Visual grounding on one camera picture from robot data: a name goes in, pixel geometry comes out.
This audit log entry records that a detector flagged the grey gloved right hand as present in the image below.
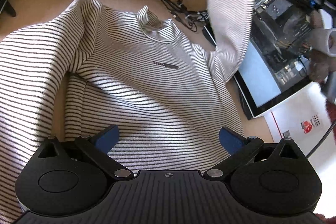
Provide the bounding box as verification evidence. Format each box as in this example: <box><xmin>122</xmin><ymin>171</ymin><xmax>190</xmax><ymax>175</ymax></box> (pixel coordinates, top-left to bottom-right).
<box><xmin>307</xmin><ymin>9</ymin><xmax>336</xmax><ymax>106</ymax></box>

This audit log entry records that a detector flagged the white paper with red logo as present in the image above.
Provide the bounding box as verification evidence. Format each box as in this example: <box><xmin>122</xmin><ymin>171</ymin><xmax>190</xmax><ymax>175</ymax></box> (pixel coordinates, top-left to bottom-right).
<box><xmin>264</xmin><ymin>83</ymin><xmax>335</xmax><ymax>176</ymax></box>

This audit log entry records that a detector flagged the white glass PC case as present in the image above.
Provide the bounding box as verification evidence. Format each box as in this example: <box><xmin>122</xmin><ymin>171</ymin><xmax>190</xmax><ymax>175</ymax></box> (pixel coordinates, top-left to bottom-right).
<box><xmin>203</xmin><ymin>0</ymin><xmax>336</xmax><ymax>119</ymax></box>

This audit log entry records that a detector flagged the striped beige sweater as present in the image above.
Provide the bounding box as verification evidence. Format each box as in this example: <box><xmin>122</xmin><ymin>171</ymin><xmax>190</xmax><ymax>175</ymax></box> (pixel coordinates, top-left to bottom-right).
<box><xmin>1</xmin><ymin>0</ymin><xmax>255</xmax><ymax>223</ymax></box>

